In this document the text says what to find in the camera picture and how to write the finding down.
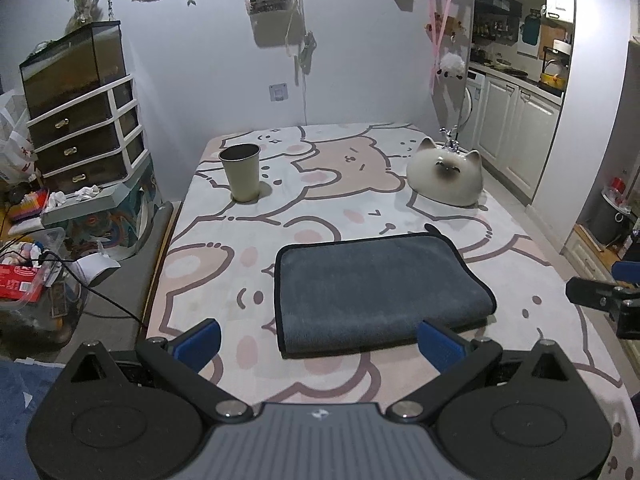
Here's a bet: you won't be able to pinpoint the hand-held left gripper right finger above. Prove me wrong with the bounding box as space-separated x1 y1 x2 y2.
386 319 577 423

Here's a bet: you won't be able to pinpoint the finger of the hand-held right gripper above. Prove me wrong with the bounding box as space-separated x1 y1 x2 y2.
566 276 638 322
612 259 640 283

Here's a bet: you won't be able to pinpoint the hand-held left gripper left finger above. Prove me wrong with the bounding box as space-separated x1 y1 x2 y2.
62 317 254 423

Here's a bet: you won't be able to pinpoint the grey towel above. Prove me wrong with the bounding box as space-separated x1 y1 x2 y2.
274 224 497 360

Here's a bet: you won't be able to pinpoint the grey trash bin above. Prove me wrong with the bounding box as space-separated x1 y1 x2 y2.
585 187 634 250

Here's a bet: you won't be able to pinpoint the patterned teal box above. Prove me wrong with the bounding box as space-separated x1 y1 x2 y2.
40 157 163 262

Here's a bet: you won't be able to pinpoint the cat-shaped ceramic figure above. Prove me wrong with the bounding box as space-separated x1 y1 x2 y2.
406 136 484 207

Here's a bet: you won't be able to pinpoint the beige cup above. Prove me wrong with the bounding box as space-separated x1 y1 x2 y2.
218 143 262 203

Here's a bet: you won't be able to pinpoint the clear plastic bin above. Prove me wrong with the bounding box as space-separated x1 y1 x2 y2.
0 226 68 313

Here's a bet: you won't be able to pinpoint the white kitchen cabinets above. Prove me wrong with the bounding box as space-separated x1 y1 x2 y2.
467 62 566 206

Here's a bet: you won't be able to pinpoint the bear printed blanket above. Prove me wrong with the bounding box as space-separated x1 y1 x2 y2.
142 122 632 480

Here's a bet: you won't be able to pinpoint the blue rug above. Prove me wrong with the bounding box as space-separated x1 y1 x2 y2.
0 357 67 480

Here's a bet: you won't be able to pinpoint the red packet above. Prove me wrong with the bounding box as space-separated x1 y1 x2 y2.
0 265 45 302

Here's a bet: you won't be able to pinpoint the crumpled white tissue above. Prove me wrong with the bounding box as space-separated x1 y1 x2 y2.
46 185 102 209

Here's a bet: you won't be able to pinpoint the silver metal ornament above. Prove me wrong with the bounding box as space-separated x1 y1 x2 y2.
438 126 464 154

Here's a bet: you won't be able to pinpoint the glass kettle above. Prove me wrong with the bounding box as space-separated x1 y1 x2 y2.
539 40 574 95

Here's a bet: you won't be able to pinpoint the washing machine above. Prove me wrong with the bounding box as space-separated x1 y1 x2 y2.
461 71 487 153

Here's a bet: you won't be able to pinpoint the white drawer cabinet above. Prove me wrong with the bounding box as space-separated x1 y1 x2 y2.
26 75 149 194

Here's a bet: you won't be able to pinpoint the teal bottle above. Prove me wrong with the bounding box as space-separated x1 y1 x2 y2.
522 7 542 47

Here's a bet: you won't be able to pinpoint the plush sheep toy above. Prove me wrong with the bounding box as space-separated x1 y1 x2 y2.
434 52 467 82

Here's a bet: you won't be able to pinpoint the white plastic bag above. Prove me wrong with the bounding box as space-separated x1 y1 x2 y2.
0 89 39 186

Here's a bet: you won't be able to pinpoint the glass tank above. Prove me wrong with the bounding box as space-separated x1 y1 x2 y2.
19 20 127 120

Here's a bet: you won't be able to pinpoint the pink ribbon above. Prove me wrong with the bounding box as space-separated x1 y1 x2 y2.
425 0 457 96

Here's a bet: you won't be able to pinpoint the black cable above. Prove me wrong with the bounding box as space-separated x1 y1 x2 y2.
27 251 147 332

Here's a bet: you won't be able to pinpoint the hanging wall cord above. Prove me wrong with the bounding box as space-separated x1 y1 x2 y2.
296 0 318 77

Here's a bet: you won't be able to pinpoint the small wall shelf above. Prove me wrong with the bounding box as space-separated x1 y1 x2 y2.
245 0 296 17

